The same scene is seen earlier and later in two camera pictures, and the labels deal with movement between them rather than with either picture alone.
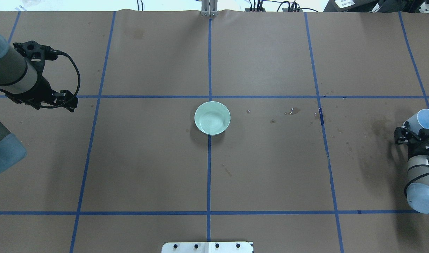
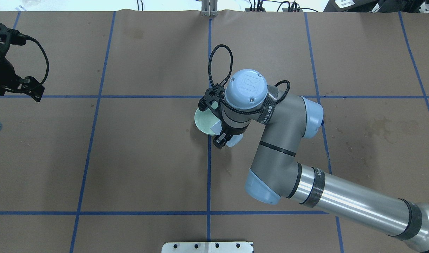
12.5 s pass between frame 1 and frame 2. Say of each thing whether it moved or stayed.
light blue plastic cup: moved
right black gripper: moved
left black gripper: moved
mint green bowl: stayed
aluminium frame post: stayed
